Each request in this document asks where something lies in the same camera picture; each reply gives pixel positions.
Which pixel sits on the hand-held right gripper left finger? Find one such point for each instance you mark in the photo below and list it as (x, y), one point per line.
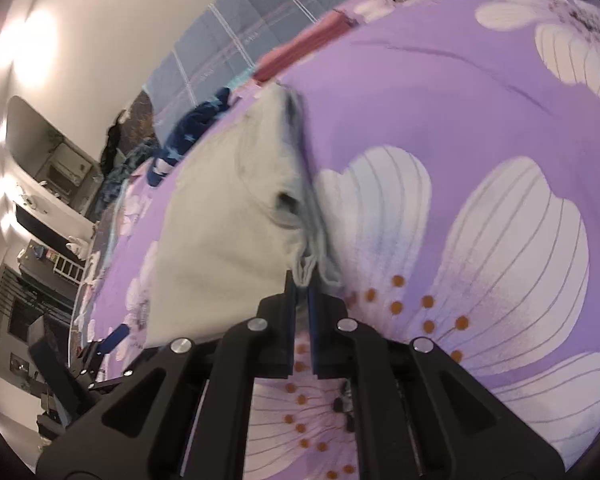
(290, 320)

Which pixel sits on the black cloth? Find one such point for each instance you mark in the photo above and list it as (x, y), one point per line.
(111, 142)

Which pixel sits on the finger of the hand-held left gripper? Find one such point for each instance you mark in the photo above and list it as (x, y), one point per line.
(107, 384)
(115, 334)

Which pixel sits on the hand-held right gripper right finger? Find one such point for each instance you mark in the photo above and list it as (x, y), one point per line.
(312, 330)

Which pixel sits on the brown patterned cloth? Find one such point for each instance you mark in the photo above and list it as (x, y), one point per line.
(142, 115)

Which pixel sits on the teal patterned cloth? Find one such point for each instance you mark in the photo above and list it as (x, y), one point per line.
(125, 175)

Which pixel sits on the white rack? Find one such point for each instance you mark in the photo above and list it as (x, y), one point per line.
(67, 266)

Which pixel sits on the purple floral bedsheet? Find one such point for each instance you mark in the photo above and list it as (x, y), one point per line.
(430, 110)

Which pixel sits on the pink cloth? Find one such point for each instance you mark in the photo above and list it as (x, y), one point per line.
(300, 55)

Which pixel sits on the navy blue patterned cloth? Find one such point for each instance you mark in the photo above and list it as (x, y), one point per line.
(195, 125)

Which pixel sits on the grey plaid blanket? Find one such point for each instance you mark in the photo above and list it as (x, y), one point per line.
(240, 40)

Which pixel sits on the dark cabinet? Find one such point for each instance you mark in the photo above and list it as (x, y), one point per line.
(25, 310)

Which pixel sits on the cream small shirt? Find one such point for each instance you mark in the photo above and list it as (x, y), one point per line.
(220, 220)

